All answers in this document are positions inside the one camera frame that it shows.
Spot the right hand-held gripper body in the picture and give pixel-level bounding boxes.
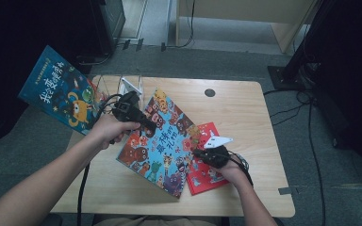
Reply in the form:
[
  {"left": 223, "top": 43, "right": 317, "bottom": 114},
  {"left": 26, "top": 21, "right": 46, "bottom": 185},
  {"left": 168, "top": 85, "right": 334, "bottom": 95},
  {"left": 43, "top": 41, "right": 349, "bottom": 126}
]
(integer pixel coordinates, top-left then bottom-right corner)
[{"left": 201, "top": 135, "right": 234, "bottom": 169}]

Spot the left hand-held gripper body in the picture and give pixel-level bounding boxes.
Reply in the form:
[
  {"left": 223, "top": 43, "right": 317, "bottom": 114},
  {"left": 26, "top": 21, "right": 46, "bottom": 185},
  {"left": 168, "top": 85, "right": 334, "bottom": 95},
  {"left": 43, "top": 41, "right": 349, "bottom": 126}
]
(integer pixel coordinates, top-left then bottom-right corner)
[{"left": 111, "top": 76, "right": 147, "bottom": 124}]

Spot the red picture book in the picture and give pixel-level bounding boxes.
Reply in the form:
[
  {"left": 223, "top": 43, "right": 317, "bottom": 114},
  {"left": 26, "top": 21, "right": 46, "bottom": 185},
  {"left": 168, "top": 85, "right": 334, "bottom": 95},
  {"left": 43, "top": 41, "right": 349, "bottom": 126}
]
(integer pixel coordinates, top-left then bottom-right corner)
[{"left": 185, "top": 121, "right": 234, "bottom": 196}]

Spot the colourful animals picture book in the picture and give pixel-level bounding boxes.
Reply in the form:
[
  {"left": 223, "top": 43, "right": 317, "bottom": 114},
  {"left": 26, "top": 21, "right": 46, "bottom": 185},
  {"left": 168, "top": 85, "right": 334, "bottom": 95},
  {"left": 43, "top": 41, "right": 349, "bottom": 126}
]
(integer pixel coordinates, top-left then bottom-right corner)
[{"left": 116, "top": 88, "right": 204, "bottom": 200}]

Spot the clear acrylic book rack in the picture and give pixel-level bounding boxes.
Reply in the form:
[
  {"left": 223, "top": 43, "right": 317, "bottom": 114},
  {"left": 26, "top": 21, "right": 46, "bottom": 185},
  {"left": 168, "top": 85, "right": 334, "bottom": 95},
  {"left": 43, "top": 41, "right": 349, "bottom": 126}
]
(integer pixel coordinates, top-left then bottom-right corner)
[{"left": 91, "top": 74, "right": 145, "bottom": 106}]

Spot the blue monster picture book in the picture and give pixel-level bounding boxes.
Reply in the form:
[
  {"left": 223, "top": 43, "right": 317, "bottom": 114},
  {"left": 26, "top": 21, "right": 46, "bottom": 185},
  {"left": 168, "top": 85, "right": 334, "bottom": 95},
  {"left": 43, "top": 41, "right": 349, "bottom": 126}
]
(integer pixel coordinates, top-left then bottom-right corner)
[{"left": 17, "top": 44, "right": 107, "bottom": 136}]

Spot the person's right hand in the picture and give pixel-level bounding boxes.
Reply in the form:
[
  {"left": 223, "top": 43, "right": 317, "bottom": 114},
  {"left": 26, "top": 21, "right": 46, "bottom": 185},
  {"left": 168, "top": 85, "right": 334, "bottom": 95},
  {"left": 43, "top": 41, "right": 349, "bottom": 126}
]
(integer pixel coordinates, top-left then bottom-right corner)
[{"left": 213, "top": 157, "right": 250, "bottom": 186}]

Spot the person's left hand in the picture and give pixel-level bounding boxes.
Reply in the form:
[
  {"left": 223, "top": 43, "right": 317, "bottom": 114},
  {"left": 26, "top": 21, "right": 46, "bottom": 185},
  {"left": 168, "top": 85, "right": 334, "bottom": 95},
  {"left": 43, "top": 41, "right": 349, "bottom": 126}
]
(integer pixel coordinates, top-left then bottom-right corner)
[{"left": 89, "top": 113, "right": 141, "bottom": 151}]

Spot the grey floor tape strip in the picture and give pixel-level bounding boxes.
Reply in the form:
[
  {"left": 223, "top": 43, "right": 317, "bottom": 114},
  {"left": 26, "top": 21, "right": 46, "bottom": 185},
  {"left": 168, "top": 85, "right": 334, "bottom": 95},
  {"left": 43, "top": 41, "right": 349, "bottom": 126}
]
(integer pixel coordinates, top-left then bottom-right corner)
[{"left": 277, "top": 186, "right": 300, "bottom": 196}]

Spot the black computer tower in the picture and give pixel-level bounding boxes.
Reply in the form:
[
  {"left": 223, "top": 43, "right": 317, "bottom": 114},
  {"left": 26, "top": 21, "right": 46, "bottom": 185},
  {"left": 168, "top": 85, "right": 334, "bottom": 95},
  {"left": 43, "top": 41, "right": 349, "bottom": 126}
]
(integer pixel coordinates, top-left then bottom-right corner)
[{"left": 89, "top": 0, "right": 126, "bottom": 57}]

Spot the dark curtain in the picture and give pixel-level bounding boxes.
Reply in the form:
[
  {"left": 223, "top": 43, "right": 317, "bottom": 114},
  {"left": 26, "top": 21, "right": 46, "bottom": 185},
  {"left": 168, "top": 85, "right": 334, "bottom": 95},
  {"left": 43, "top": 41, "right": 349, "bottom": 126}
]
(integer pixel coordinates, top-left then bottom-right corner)
[
  {"left": 290, "top": 0, "right": 362, "bottom": 177},
  {"left": 0, "top": 0, "right": 96, "bottom": 152}
]

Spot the light wooden cabinet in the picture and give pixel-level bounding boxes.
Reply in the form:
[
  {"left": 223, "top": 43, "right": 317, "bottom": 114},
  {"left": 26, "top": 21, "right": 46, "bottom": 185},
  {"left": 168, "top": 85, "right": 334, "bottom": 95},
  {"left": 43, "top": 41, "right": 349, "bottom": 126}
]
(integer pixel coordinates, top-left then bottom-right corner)
[{"left": 174, "top": 0, "right": 320, "bottom": 55}]

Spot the right hand-held gripper cable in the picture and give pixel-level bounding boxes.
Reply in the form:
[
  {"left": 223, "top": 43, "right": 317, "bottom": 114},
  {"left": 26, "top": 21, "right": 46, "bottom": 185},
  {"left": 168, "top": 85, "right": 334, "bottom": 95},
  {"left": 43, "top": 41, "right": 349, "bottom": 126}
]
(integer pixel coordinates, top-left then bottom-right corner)
[{"left": 227, "top": 150, "right": 255, "bottom": 187}]

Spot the hand-held gripper cable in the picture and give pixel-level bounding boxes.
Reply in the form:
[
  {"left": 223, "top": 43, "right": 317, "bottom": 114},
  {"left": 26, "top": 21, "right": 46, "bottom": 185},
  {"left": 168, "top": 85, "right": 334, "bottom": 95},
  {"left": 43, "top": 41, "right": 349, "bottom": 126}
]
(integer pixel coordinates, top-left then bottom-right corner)
[
  {"left": 227, "top": 150, "right": 255, "bottom": 187},
  {"left": 76, "top": 93, "right": 123, "bottom": 226}
]

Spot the short black floor cable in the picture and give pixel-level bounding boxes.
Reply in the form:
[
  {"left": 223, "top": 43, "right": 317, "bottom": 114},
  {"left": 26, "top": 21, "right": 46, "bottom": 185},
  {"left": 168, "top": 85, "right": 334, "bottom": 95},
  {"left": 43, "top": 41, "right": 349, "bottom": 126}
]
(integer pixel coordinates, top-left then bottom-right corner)
[{"left": 269, "top": 104, "right": 306, "bottom": 126}]

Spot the left hand-held gripper cable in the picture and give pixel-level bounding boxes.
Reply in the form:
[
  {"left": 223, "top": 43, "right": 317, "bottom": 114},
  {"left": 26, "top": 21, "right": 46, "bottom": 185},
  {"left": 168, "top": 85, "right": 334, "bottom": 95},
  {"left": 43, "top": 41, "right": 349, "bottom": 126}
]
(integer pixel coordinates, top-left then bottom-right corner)
[{"left": 76, "top": 93, "right": 123, "bottom": 226}]

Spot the long black floor cable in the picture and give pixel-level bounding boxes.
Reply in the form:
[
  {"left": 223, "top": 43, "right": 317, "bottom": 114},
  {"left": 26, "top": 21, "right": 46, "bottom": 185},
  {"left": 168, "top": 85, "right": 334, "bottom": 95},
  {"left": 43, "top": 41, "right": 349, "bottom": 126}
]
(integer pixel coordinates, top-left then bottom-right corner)
[{"left": 262, "top": 89, "right": 328, "bottom": 226}]

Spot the black stand base plate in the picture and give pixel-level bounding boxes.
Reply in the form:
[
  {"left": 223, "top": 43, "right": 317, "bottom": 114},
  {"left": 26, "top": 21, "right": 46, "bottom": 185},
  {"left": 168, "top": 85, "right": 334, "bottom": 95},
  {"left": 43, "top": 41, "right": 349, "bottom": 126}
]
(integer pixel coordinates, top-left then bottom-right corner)
[{"left": 267, "top": 65, "right": 317, "bottom": 92}]

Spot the black hanging cable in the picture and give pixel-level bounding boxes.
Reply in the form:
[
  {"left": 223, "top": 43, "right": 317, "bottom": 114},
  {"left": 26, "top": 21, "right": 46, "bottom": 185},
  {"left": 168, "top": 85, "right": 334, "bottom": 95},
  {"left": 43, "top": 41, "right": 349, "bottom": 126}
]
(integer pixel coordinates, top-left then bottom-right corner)
[{"left": 166, "top": 0, "right": 197, "bottom": 50}]

